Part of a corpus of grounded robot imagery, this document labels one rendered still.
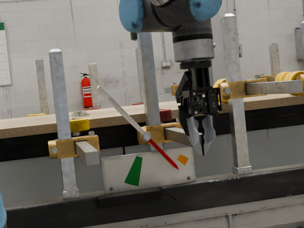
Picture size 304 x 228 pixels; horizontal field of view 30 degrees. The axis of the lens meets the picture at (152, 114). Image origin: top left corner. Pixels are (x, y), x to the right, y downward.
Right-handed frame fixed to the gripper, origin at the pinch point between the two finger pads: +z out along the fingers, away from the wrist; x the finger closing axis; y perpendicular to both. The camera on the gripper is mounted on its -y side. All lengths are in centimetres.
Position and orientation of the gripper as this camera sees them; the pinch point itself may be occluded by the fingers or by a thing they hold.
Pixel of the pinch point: (201, 149)
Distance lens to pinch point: 130.8
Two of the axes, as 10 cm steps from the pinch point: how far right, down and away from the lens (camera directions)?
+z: 1.0, 9.9, 0.3
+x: 9.7, -1.1, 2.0
